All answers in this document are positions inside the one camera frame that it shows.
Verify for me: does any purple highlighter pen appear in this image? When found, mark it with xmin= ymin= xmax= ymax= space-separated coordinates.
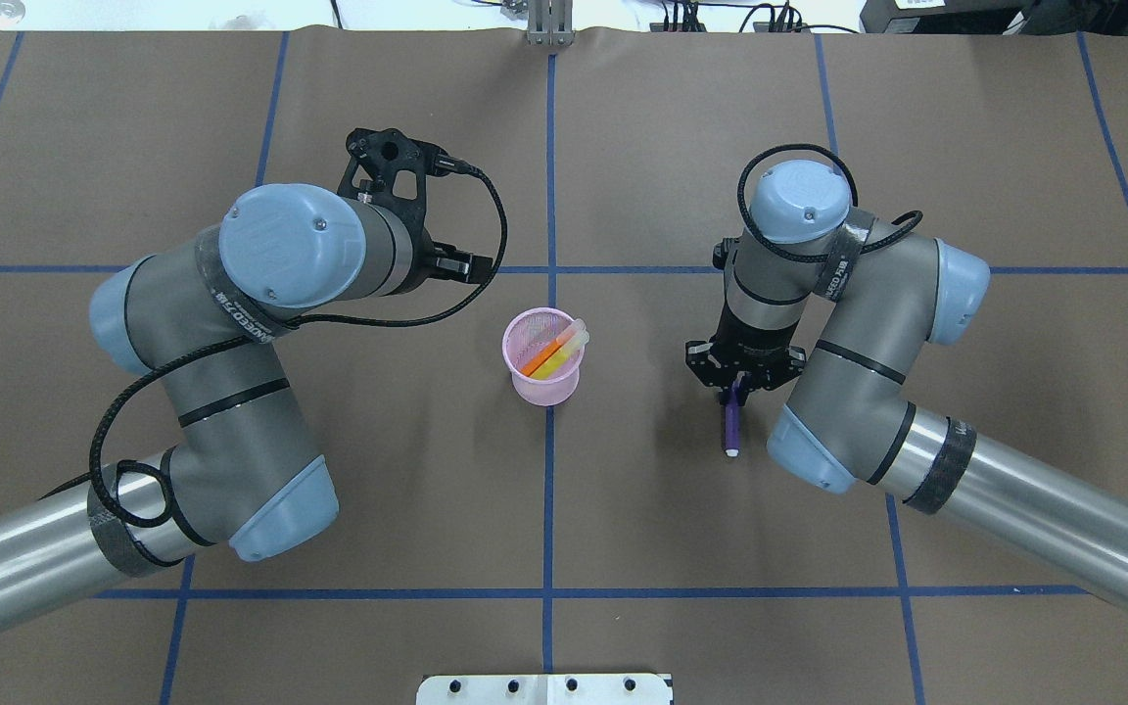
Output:
xmin=724 ymin=376 xmax=742 ymax=458

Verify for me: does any orange highlighter pen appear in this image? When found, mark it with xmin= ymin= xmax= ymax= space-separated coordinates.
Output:
xmin=519 ymin=318 xmax=587 ymax=378

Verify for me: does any yellow highlighter pen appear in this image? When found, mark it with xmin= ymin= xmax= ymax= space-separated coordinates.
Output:
xmin=530 ymin=331 xmax=589 ymax=381

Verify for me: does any pink mesh pen holder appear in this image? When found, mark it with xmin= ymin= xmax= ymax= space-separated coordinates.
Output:
xmin=500 ymin=307 xmax=589 ymax=407

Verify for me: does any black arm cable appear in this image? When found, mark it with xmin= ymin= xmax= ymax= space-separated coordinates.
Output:
xmin=737 ymin=144 xmax=923 ymax=265

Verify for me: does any aluminium frame post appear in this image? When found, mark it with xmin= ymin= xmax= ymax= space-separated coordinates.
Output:
xmin=525 ymin=0 xmax=576 ymax=49

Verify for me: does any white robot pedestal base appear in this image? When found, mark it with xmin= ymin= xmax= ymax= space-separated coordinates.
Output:
xmin=415 ymin=673 xmax=676 ymax=704

